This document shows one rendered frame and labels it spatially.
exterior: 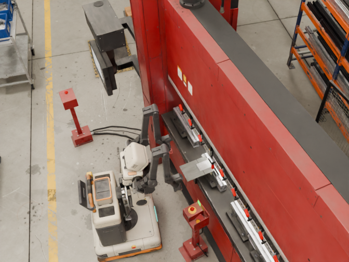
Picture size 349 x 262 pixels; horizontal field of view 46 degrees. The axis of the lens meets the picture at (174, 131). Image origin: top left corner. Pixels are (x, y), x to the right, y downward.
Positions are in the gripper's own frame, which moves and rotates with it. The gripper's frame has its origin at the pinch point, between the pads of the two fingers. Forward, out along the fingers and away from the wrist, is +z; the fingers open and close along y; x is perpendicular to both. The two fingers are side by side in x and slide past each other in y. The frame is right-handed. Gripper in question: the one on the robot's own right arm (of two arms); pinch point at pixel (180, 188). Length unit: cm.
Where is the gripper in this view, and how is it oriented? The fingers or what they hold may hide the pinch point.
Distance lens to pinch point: 364.1
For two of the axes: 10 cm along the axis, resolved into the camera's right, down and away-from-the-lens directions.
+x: -8.5, 4.5, 2.6
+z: 4.8, 4.8, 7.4
